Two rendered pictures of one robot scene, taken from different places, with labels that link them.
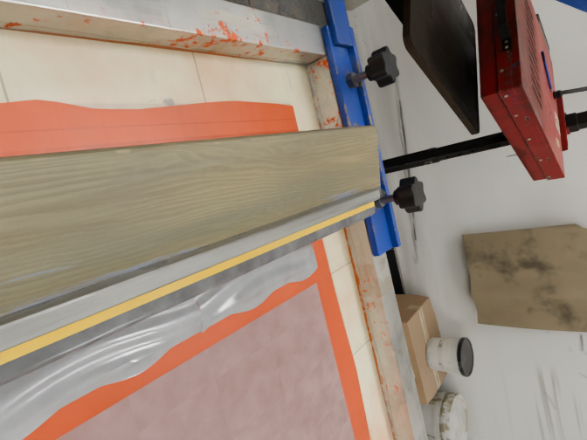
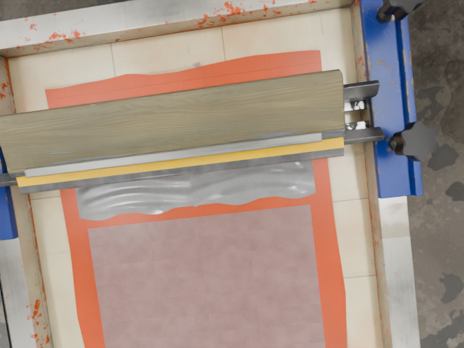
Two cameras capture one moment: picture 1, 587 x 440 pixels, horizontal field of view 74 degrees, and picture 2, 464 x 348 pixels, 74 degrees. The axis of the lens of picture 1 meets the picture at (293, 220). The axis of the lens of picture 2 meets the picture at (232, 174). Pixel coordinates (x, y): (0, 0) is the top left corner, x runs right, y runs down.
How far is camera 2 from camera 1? 0.32 m
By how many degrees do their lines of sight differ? 53
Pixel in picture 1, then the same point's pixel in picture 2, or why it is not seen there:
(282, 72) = (313, 20)
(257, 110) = (274, 60)
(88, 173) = (76, 114)
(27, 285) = (56, 155)
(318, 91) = (355, 30)
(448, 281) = not seen: outside the picture
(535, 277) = not seen: outside the picture
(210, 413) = (191, 253)
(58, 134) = (133, 90)
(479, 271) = not seen: outside the picture
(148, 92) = (184, 61)
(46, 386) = (113, 202)
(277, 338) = (254, 231)
